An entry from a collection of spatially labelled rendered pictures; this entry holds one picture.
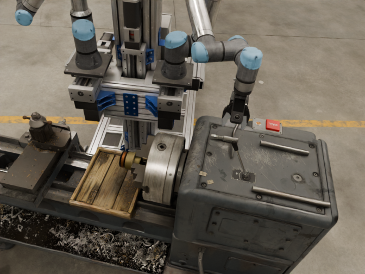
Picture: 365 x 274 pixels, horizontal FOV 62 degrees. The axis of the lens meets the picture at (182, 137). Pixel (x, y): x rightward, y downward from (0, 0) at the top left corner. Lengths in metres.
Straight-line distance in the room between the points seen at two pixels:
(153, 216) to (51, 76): 2.69
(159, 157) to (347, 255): 1.89
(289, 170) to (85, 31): 1.21
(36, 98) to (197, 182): 2.71
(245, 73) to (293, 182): 0.46
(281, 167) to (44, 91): 2.90
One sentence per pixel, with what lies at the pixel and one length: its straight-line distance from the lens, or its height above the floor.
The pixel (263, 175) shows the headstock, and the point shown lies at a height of 1.25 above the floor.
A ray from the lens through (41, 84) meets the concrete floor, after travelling 3.79.
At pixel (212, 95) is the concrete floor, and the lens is 3.54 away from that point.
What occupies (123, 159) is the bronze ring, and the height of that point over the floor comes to 1.11.
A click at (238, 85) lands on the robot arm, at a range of 1.16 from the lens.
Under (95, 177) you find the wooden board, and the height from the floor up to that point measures 0.88.
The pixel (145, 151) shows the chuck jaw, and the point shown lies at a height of 1.14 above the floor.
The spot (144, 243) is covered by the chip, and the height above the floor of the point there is 0.54.
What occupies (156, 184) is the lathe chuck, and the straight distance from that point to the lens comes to 1.27.
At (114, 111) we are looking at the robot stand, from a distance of 1.99.
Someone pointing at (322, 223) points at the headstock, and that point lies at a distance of 1.23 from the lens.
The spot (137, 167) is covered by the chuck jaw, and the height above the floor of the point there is 1.11.
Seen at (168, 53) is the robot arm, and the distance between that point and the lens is 1.69.
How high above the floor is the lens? 2.20
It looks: 47 degrees down
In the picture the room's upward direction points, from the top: 6 degrees clockwise
